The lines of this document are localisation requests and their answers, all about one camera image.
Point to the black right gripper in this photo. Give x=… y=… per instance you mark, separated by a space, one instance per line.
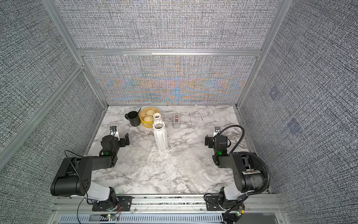
x=209 y=141

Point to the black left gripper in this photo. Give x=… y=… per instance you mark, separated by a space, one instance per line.
x=123 y=141

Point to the tall white ribbed vase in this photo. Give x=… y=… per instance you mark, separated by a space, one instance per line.
x=160 y=134

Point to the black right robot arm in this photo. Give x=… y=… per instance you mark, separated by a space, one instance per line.
x=250 y=173

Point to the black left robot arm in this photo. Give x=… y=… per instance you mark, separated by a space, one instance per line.
x=74 y=175

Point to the black mug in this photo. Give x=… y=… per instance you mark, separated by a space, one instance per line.
x=133 y=118

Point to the yellow bamboo steamer basket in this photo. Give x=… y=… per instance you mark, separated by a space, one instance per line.
x=142 y=115

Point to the steamed bun front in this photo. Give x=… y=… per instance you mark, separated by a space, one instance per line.
x=148 y=118

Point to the steamed bun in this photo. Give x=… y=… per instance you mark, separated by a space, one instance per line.
x=148 y=118
x=150 y=112

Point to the grey tape dispenser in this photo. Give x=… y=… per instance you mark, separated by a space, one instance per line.
x=176 y=121

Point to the steamed bun back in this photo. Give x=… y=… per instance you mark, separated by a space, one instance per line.
x=150 y=112

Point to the small white ribbed vase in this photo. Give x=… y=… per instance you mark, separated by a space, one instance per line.
x=157 y=117

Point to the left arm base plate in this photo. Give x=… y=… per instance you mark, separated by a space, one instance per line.
x=122 y=203

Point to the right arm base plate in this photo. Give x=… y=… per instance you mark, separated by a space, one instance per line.
x=215 y=202

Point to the aluminium front rail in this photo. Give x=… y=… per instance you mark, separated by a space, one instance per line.
x=169 y=203

